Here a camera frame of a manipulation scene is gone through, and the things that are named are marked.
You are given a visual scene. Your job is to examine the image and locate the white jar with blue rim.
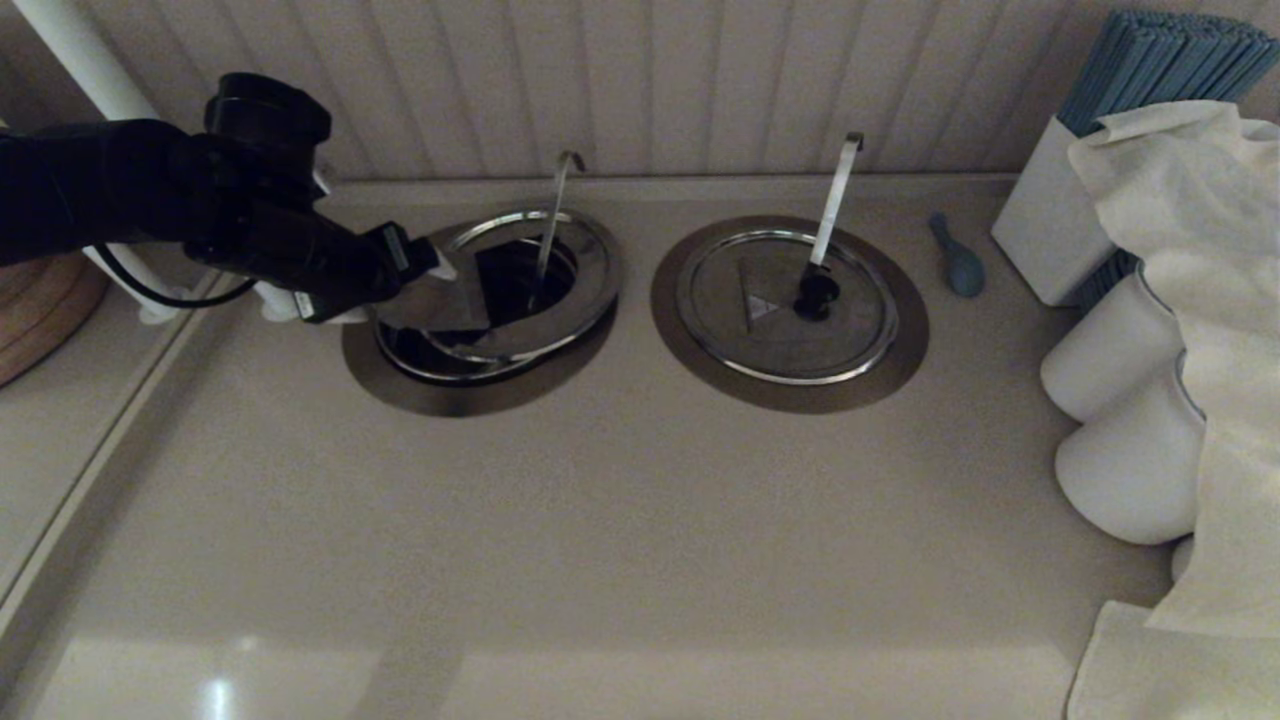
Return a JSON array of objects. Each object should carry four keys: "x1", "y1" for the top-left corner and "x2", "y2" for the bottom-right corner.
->
[
  {"x1": 1054, "y1": 352, "x2": 1206, "y2": 547},
  {"x1": 1039, "y1": 268, "x2": 1186, "y2": 423}
]

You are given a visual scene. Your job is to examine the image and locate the steel ladle hooked handle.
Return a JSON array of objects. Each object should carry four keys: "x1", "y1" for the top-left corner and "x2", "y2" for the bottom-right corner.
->
[
  {"x1": 806, "y1": 132, "x2": 864, "y2": 269},
  {"x1": 528, "y1": 150, "x2": 587, "y2": 311}
]

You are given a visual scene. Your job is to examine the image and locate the white rectangular holder box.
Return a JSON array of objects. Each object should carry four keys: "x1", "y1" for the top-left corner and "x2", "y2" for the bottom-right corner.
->
[{"x1": 991, "y1": 115, "x2": 1119, "y2": 307}]

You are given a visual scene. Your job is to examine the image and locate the blue straws bundle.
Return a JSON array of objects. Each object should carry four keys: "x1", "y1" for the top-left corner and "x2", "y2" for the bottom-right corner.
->
[{"x1": 1058, "y1": 10, "x2": 1280, "y2": 139}]

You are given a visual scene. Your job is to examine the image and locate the bronze round well collar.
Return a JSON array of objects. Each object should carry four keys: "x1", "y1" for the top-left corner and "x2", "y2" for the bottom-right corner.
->
[
  {"x1": 650, "y1": 214, "x2": 930, "y2": 415},
  {"x1": 341, "y1": 218, "x2": 619, "y2": 418}
]

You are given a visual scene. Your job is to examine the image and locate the hinged steel lid black knob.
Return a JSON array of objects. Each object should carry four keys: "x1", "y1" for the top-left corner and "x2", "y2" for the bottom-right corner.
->
[
  {"x1": 372, "y1": 208, "x2": 623, "y2": 364},
  {"x1": 676, "y1": 229, "x2": 900, "y2": 386}
]

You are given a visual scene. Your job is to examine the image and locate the small blue spoon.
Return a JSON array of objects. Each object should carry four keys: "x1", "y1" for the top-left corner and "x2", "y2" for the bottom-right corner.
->
[{"x1": 929, "y1": 212, "x2": 987, "y2": 299}]

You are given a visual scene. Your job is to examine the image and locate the white cotton cloth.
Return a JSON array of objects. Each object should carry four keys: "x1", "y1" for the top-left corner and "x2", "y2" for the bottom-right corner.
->
[
  {"x1": 1066, "y1": 600, "x2": 1280, "y2": 720},
  {"x1": 1066, "y1": 100, "x2": 1280, "y2": 638}
]

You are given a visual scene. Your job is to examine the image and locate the long white round pole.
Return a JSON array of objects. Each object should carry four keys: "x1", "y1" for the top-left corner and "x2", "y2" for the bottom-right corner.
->
[{"x1": 10, "y1": 0, "x2": 321, "y2": 326}]

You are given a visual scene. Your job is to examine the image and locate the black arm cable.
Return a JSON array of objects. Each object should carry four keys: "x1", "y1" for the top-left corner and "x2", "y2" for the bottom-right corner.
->
[{"x1": 92, "y1": 243, "x2": 259, "y2": 309}]

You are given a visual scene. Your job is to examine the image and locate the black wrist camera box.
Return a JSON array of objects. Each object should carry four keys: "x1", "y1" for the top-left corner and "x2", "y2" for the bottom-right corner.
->
[{"x1": 372, "y1": 222, "x2": 439, "y2": 286}]

